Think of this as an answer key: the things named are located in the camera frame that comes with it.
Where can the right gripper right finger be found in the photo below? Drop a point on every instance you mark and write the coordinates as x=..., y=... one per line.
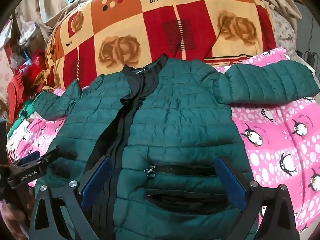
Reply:
x=249, y=196

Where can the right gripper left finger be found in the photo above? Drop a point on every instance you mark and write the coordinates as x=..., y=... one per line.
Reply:
x=47, y=221

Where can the green quilted puffer jacket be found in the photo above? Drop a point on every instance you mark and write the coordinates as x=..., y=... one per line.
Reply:
x=160, y=129

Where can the red clothes pile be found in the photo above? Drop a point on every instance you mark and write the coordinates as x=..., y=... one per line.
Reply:
x=27, y=82

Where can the teal green garment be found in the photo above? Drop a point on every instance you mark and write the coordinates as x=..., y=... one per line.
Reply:
x=26, y=111

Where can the pink penguin blanket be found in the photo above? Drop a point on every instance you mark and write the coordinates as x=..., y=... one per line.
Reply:
x=280, y=139

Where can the plastic bags clutter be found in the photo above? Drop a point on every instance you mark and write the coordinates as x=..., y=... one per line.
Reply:
x=20, y=37

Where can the beige curtain fabric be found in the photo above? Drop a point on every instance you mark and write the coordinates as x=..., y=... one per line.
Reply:
x=46, y=13

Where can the floral white bedsheet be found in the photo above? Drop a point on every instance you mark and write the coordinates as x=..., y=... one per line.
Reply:
x=285, y=15

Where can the red orange rose blanket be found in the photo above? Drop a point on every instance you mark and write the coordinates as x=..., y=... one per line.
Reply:
x=103, y=36

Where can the black power adapter with cables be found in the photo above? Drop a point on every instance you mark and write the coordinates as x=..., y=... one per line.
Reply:
x=307, y=43

